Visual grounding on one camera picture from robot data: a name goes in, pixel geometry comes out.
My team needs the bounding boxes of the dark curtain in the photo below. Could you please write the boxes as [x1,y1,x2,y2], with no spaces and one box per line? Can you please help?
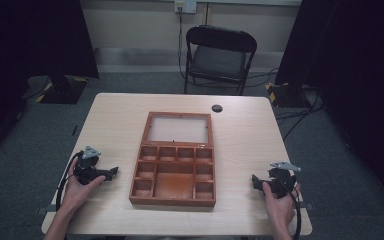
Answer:
[0,0,100,168]
[274,0,384,214]

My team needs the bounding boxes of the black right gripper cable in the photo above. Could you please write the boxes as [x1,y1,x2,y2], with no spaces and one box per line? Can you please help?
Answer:
[278,178,302,240]

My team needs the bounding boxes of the black folding chair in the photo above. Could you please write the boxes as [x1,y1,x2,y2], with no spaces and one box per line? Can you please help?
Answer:
[183,24,259,97]

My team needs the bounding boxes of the black wall outlet cable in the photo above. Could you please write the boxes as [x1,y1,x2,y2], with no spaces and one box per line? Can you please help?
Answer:
[177,10,189,80]

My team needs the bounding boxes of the white wall outlet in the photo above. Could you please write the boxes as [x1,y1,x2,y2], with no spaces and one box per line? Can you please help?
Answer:
[174,0,198,15]

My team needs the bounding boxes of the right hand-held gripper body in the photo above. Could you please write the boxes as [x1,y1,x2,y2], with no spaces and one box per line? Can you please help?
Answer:
[262,161,302,200]

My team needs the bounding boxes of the person's left hand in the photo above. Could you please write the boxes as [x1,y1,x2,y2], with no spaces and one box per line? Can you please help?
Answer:
[61,157,107,210]

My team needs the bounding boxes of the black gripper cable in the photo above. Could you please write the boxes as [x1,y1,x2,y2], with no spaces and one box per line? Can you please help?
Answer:
[55,150,85,213]
[278,178,302,240]

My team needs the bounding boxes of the black floor cables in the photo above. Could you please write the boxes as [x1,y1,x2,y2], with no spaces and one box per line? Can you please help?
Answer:
[274,93,325,142]

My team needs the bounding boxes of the wooden compartment box with glass lid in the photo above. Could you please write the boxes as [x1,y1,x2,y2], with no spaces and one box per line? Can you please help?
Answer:
[128,111,217,208]

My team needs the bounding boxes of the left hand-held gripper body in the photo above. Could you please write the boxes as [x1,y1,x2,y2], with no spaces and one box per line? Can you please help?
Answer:
[73,145,110,186]

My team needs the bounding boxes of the black stand base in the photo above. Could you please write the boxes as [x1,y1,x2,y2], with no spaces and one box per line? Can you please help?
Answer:
[35,74,90,105]
[265,81,312,109]

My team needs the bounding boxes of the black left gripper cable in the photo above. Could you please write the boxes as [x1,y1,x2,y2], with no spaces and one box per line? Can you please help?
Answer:
[55,150,85,213]

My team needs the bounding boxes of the person's right hand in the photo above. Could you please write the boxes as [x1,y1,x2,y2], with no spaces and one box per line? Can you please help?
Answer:
[262,182,301,230]

